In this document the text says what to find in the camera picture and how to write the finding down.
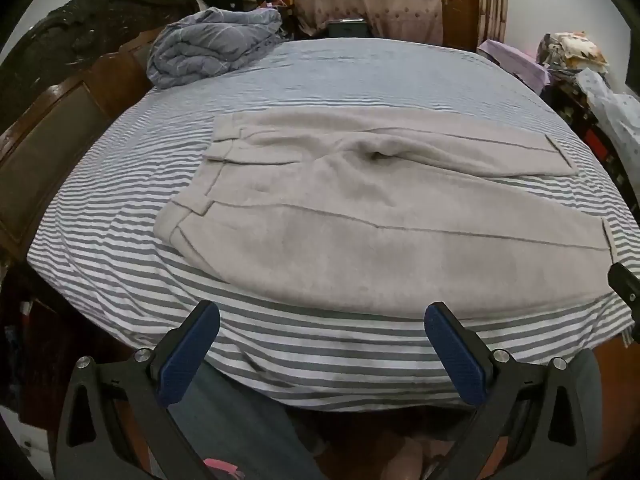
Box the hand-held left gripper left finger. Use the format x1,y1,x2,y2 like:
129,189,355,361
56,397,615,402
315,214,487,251
54,300,236,480

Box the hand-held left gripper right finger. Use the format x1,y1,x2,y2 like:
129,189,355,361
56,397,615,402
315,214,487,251
424,301,594,480

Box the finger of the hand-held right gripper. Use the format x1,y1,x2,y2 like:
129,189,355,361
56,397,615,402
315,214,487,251
607,262,640,318

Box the light grey pants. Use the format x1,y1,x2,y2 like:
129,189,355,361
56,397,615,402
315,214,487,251
153,110,621,320

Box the person's left leg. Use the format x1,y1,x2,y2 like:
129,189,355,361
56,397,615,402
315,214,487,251
167,357,326,480

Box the person's leg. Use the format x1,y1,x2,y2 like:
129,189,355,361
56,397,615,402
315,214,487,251
570,347,603,480
167,357,326,480

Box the pink slipper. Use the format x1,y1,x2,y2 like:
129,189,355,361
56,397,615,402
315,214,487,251
202,457,246,480

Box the person's right leg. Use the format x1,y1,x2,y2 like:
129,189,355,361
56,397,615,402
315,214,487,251
570,347,603,480

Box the pale dotted cloth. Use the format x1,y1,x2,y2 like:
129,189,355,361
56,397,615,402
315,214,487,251
575,68,640,171

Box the floral cloth pile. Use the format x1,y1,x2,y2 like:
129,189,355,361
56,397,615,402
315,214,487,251
537,31,610,78

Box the purple cloth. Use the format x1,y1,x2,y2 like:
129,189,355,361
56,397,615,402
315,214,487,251
477,39,551,93

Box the grey white striped bed sheet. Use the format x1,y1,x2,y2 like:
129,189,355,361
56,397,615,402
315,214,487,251
26,37,632,413

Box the dark wooden bed headboard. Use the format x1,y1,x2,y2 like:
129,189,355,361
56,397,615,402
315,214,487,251
0,0,201,261

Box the folded blue grey quilt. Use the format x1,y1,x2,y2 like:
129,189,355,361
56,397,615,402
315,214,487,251
146,7,285,90

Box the striped beige curtain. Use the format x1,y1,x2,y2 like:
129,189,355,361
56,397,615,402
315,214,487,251
477,0,510,48

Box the brown wooden door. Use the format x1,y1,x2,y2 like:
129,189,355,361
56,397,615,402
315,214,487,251
438,0,482,52

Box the small black box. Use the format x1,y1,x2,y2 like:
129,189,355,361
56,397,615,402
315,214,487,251
327,18,368,39

